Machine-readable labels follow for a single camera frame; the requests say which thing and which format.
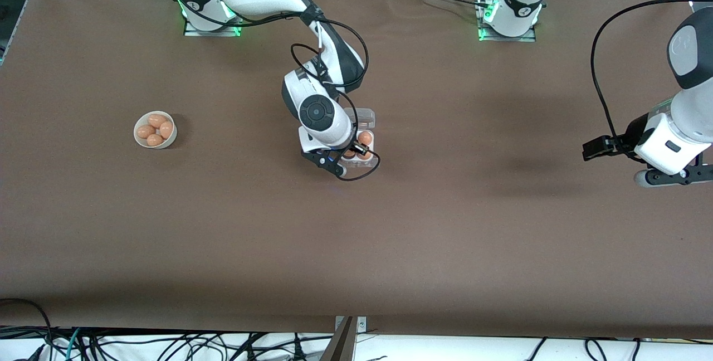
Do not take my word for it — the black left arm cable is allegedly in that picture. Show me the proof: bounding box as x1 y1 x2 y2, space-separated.
590 0 713 155

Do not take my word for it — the white round bowl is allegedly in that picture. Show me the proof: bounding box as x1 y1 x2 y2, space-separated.
134 111 178 149

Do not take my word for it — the silver table edge bracket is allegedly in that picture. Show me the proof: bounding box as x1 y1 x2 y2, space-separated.
334 316 367 333

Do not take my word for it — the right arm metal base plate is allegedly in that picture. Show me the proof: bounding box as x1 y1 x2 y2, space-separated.
184 0 244 37

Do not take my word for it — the teal cable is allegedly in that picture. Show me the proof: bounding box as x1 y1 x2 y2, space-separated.
62 328 84 361

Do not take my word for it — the clear plastic egg carton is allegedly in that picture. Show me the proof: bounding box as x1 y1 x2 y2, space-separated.
340 107 381 169

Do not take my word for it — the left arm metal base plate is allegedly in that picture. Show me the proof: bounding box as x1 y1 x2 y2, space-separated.
476 0 538 43

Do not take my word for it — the dark metal pole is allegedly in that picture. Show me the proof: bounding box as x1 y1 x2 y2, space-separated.
319 316 357 361

